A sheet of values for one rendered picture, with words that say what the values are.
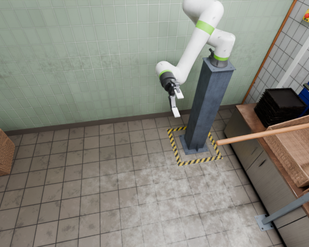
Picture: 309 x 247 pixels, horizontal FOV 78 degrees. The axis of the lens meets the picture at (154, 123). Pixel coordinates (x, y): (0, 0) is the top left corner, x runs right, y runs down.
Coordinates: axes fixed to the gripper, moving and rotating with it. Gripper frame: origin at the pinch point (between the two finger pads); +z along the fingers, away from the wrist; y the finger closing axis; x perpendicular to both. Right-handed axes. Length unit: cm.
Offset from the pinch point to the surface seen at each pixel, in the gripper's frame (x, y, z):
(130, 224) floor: 37, 138, 18
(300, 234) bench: -99, 102, 61
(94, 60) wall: 51, 38, -119
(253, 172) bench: -100, 117, -1
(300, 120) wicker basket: -136, 61, -22
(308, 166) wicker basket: -126, 79, 17
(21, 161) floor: 157, 138, -76
